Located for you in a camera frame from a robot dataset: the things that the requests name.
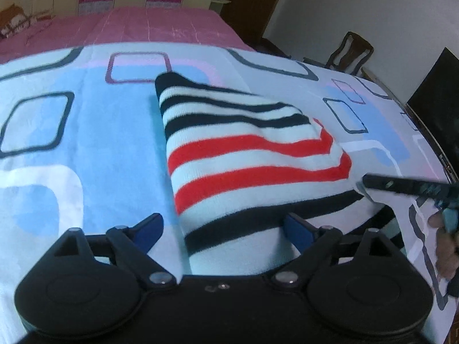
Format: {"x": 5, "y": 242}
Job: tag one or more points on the pink bed sheet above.
{"x": 136, "y": 25}

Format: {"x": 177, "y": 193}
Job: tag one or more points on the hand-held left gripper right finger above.
{"x": 296, "y": 231}

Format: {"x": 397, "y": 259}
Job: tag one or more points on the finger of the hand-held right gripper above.
{"x": 398, "y": 183}

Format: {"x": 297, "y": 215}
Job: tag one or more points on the printed blanket with squares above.
{"x": 82, "y": 143}

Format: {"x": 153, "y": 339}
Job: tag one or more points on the brown wooden chair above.
{"x": 349, "y": 52}

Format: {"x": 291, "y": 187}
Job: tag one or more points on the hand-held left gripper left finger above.
{"x": 149, "y": 230}

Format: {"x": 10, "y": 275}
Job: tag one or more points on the brown wooden door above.
{"x": 258, "y": 3}

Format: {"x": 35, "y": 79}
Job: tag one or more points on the brown patterned pillow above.
{"x": 12, "y": 19}

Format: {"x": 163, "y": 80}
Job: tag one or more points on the person's right hand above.
{"x": 446, "y": 254}

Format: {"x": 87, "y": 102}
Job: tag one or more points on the striped white knit sweater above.
{"x": 251, "y": 157}

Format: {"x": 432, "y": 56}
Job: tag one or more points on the black television screen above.
{"x": 435, "y": 107}

